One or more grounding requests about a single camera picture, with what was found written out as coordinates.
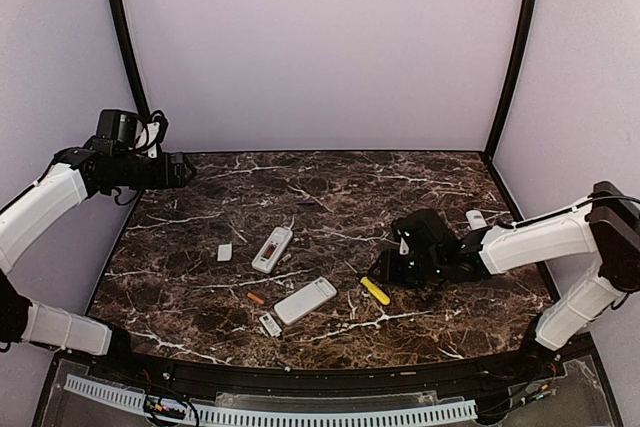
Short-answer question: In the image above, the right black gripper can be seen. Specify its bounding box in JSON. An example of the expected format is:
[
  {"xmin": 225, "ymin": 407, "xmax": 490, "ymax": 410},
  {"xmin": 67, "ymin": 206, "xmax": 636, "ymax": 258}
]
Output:
[{"xmin": 369, "ymin": 246, "xmax": 445, "ymax": 288}]

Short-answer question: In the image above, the yellow handled screwdriver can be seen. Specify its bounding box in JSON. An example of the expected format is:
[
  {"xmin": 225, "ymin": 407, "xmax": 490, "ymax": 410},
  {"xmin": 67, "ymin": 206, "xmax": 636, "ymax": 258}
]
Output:
[{"xmin": 346, "ymin": 262, "xmax": 391, "ymax": 306}]

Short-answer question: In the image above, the white remote control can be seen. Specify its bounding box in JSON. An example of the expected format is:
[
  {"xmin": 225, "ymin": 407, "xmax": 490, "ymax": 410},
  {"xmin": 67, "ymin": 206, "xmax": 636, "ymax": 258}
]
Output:
[
  {"xmin": 465, "ymin": 209, "xmax": 487, "ymax": 230},
  {"xmin": 274, "ymin": 277, "xmax": 337, "ymax": 325}
]

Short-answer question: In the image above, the small white battery cover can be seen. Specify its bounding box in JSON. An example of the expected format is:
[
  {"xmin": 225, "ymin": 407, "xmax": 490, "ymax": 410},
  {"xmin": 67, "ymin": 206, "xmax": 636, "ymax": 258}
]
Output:
[{"xmin": 217, "ymin": 244, "xmax": 233, "ymax": 262}]

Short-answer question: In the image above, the white remote with display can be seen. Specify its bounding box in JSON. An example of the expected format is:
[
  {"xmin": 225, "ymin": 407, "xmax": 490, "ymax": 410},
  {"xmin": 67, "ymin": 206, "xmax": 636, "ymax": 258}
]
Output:
[{"xmin": 251, "ymin": 227, "xmax": 293, "ymax": 274}]

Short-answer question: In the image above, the white battery compartment cover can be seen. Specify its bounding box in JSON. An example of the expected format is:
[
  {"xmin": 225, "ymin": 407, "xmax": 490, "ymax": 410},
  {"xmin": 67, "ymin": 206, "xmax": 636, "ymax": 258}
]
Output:
[{"xmin": 259, "ymin": 313, "xmax": 282, "ymax": 337}]

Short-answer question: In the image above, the orange AAA battery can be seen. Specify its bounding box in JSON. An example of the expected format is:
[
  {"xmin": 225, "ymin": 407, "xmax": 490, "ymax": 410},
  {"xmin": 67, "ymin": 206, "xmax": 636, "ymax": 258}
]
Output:
[{"xmin": 247, "ymin": 292, "xmax": 265, "ymax": 305}]

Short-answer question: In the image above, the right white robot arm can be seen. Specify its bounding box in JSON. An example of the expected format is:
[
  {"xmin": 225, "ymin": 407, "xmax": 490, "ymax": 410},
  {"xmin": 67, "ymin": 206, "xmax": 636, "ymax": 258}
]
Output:
[{"xmin": 368, "ymin": 181, "xmax": 639, "ymax": 381}]

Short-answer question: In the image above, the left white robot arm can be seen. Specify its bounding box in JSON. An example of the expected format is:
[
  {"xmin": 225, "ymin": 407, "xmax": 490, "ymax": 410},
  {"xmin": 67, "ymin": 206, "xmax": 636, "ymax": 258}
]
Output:
[{"xmin": 1, "ymin": 109, "xmax": 197, "ymax": 383}]

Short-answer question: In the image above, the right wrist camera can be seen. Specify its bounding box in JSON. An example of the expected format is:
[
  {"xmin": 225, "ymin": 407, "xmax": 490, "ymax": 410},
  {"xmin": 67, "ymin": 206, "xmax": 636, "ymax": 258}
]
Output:
[{"xmin": 392, "ymin": 223, "xmax": 415, "ymax": 256}]

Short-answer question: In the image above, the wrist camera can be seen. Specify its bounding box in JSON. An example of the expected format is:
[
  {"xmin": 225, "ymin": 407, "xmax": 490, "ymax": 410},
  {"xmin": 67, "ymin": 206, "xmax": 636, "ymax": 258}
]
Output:
[
  {"xmin": 134, "ymin": 110, "xmax": 169, "ymax": 159},
  {"xmin": 392, "ymin": 223, "xmax": 415, "ymax": 256}
]

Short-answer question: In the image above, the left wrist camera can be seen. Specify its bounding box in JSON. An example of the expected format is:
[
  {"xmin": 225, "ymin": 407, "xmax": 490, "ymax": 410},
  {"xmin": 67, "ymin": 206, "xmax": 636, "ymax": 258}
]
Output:
[{"xmin": 134, "ymin": 110, "xmax": 169, "ymax": 159}]

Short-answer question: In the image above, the white slotted cable duct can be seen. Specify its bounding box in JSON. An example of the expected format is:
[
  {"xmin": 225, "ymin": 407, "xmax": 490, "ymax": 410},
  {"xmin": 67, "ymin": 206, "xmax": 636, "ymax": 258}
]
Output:
[{"xmin": 64, "ymin": 374, "xmax": 477, "ymax": 426}]

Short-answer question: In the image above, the black front table rail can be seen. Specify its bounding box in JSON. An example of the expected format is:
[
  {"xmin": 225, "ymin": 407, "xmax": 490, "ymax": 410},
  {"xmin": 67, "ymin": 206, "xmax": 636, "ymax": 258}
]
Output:
[{"xmin": 83, "ymin": 352, "xmax": 565, "ymax": 399}]

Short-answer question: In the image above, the left black frame post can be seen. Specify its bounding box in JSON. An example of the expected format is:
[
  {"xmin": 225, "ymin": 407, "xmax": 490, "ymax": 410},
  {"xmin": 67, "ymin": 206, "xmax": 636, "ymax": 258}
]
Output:
[{"xmin": 99, "ymin": 0, "xmax": 165, "ymax": 164}]

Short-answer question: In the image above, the black frame post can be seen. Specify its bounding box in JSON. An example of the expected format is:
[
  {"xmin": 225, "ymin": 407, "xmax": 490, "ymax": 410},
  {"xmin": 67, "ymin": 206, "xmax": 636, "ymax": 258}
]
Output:
[
  {"xmin": 481, "ymin": 0, "xmax": 545, "ymax": 165},
  {"xmin": 99, "ymin": 0, "xmax": 165, "ymax": 164}
]

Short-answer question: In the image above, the right black frame post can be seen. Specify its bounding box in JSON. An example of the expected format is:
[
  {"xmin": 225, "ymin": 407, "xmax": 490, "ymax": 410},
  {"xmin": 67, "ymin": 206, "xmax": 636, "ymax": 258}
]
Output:
[{"xmin": 481, "ymin": 0, "xmax": 545, "ymax": 165}]

